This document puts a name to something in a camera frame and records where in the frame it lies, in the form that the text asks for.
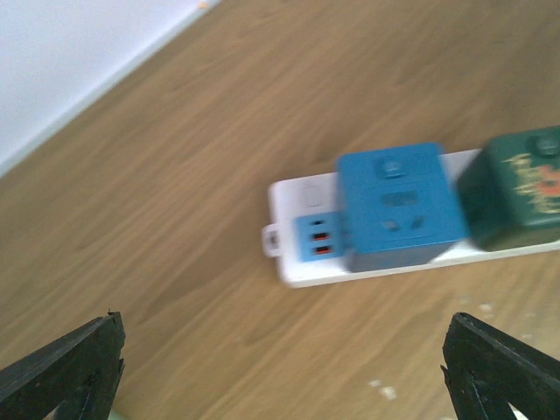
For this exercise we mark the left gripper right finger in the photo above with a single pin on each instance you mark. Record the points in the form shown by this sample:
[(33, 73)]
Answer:
[(488, 373)]

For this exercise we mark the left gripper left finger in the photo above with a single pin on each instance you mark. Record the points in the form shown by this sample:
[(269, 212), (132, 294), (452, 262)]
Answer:
[(74, 377)]

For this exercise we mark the dark green cube adapter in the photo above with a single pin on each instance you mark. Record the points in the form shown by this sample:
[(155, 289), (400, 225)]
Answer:
[(510, 191)]

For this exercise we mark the blue cube socket adapter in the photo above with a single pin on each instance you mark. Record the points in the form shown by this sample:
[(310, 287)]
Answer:
[(397, 207)]

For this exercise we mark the white power strip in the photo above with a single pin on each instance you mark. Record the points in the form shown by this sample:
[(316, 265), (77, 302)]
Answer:
[(305, 237)]

